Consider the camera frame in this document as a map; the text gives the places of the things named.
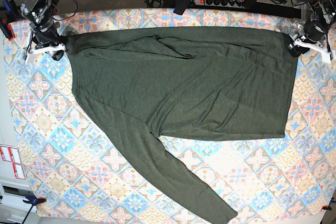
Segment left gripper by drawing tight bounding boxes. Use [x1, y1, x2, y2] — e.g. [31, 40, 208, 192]
[288, 20, 335, 63]

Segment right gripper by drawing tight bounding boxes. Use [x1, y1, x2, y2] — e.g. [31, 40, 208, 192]
[23, 22, 66, 64]

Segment dark green long-sleeve shirt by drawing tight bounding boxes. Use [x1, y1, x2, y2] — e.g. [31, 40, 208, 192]
[66, 27, 297, 223]

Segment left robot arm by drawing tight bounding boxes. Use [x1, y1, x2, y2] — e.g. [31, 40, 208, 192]
[288, 0, 335, 64]

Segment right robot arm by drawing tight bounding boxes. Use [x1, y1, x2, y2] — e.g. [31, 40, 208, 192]
[21, 0, 66, 64]

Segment blue clamp upper left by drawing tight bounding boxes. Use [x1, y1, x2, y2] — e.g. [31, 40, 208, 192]
[1, 0, 15, 41]

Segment blue clamp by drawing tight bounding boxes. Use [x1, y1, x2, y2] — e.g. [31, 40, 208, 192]
[22, 196, 47, 224]
[1, 0, 15, 41]

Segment red white labels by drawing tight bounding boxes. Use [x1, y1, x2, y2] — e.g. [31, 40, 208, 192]
[1, 145, 25, 180]

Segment patterned pastel tablecloth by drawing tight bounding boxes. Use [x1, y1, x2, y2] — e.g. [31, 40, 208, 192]
[1, 21, 335, 223]

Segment white power strip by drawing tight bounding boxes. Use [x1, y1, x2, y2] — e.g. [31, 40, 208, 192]
[194, 0, 244, 8]

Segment blue clamp lower left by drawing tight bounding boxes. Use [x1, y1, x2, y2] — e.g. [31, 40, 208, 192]
[22, 196, 47, 224]

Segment orange clamp lower right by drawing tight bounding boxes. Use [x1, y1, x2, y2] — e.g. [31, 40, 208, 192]
[322, 206, 332, 211]

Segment grey cabinet lower left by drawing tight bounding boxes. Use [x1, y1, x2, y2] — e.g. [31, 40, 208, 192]
[1, 179, 32, 223]

